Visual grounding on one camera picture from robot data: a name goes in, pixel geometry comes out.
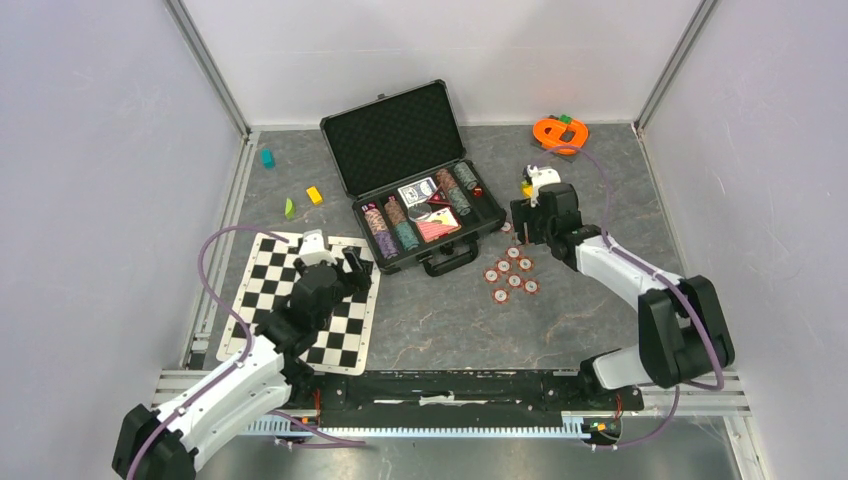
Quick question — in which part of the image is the black poker carrying case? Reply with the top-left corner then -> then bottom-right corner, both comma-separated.
320,79 -> 506,277

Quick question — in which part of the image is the yellow toy block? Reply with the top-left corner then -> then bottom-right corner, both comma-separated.
306,186 -> 324,205

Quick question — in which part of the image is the clear round disc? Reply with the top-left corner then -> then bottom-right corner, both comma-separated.
407,202 -> 433,222

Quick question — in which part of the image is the black white chessboard mat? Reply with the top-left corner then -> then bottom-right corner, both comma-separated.
232,232 -> 381,376

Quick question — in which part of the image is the teal toy block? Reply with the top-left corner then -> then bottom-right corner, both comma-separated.
260,149 -> 275,169

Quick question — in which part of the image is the brown poker chip roll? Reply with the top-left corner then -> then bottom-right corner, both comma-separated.
435,168 -> 457,192

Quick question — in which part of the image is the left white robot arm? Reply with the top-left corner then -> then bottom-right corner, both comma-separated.
111,230 -> 372,479

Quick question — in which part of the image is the blue playing card deck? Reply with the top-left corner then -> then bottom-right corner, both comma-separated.
398,177 -> 438,207

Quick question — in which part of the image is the green half-round block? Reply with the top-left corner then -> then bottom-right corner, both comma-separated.
284,198 -> 296,220

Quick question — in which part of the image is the grey green chip roll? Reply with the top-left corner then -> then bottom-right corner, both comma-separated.
454,162 -> 479,191

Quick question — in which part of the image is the pink brown chip roll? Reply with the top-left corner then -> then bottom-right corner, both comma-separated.
363,204 -> 389,235

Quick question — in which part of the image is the red playing card deck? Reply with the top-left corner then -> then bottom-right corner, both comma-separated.
415,207 -> 461,243

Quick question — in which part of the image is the orange toy track piece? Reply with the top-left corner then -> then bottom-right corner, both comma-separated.
532,115 -> 590,156

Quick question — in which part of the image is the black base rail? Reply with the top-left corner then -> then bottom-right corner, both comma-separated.
251,369 -> 644,444

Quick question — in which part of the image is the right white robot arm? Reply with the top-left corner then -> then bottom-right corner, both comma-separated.
510,166 -> 735,408

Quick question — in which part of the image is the brown 100 chip roll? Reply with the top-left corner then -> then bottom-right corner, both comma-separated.
384,197 -> 407,226

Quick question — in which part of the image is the green blue chip roll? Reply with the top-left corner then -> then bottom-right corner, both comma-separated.
447,187 -> 472,216

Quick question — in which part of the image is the purple poker chip roll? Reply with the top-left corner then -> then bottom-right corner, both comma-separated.
374,230 -> 399,259

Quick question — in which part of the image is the teal poker chip roll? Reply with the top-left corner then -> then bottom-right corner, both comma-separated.
394,221 -> 420,251

